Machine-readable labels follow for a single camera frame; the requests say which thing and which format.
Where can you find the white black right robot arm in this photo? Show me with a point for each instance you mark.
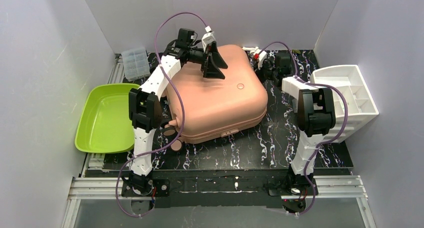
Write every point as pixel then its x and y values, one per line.
pixel 315 115

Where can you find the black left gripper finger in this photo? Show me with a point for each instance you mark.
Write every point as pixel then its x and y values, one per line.
pixel 216 59
pixel 211 72

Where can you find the pink hard shell suitcase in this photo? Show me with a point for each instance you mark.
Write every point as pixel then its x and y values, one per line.
pixel 206 108

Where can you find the lime green plastic basin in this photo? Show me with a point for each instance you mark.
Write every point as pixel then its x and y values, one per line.
pixel 104 126

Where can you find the clear screw assortment box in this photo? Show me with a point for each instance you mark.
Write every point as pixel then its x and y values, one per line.
pixel 135 63

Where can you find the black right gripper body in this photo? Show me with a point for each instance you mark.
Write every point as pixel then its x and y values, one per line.
pixel 267 67

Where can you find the white divided organizer box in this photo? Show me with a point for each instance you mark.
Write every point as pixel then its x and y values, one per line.
pixel 349 81

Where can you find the aluminium base frame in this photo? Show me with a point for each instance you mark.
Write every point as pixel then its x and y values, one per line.
pixel 223 198

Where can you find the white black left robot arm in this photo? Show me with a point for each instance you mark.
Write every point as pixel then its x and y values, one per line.
pixel 145 111

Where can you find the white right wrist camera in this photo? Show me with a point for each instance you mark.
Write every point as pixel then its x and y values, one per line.
pixel 258 58

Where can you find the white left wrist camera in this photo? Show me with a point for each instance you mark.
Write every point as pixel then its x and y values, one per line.
pixel 207 40

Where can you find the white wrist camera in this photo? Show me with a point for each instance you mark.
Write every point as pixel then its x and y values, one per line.
pixel 207 40
pixel 258 58

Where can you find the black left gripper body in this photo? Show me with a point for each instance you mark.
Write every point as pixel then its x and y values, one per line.
pixel 205 61

